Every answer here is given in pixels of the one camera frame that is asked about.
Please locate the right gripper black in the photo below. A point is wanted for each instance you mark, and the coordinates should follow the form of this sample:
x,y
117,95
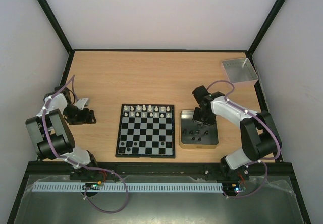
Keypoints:
x,y
204,118

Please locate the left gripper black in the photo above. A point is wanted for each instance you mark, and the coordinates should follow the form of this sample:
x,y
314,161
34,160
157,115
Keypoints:
x,y
86,118

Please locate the gold tin with chess pieces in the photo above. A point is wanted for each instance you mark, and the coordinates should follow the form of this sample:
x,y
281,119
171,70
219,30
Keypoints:
x,y
194,135

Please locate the folding chess board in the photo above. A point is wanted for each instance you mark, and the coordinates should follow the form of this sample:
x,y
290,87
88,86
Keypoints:
x,y
149,125

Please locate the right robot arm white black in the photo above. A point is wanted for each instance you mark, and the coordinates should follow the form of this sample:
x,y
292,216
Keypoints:
x,y
259,135

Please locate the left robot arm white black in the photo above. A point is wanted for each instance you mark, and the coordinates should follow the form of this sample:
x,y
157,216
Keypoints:
x,y
50,133

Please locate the empty silver tin lid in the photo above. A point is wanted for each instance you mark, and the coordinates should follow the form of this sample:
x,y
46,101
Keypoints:
x,y
239,71

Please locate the black aluminium frame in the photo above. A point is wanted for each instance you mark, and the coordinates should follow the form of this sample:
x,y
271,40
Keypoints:
x,y
39,167

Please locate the light blue slotted cable duct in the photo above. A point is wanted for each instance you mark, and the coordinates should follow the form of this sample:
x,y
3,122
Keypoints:
x,y
130,187

